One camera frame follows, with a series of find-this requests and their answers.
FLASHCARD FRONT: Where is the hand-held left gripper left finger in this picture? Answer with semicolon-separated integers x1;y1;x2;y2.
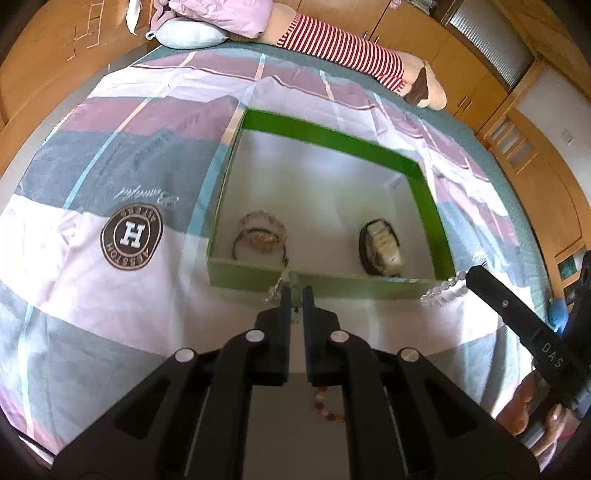
53;284;293;480

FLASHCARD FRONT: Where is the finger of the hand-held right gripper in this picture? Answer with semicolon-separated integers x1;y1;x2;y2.
465;266;588;410

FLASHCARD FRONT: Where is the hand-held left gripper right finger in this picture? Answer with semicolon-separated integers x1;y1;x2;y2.
301;285;541;480

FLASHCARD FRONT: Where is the reddish bead bracelet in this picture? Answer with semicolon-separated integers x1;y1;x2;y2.
313;387;346;424

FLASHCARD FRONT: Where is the clear crystal bead bracelet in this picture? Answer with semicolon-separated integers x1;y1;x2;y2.
419;272;469;306

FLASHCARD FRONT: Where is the black band bracelet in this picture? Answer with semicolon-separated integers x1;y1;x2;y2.
359;219;406;278

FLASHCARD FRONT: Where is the pale bead bracelet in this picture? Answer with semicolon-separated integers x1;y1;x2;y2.
368;222;403;277

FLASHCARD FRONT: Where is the pink bead bracelet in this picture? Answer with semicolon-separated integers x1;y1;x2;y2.
241;210;288;234

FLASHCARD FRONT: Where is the green cardboard box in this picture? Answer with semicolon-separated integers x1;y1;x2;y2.
206;108;456;304

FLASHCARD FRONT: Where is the person's right hand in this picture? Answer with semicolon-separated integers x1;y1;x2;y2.
496;374;580;457

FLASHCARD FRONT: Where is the plaid bed sheet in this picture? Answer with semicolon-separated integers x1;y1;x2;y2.
0;48;552;464

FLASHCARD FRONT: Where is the wooden wardrobe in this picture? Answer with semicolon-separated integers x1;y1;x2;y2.
295;0;509;136

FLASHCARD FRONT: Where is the window blind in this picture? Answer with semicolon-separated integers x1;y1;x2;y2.
442;0;533;89

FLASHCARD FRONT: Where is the striped plush toy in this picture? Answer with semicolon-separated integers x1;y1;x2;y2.
230;1;448;110

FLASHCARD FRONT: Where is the light blue pillow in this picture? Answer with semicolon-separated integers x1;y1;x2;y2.
146;18;228;51

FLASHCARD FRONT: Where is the pink quilt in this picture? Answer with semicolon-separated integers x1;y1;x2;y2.
152;0;274;41

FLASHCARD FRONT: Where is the white cloth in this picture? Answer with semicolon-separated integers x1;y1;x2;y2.
126;0;145;36

